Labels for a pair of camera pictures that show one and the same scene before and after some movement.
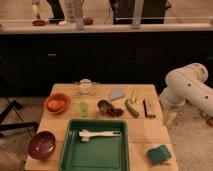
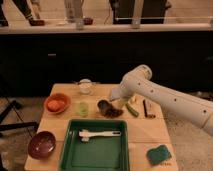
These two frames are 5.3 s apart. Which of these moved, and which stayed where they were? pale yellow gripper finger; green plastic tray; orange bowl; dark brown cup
Moved: pale yellow gripper finger
Stayed: green plastic tray; dark brown cup; orange bowl
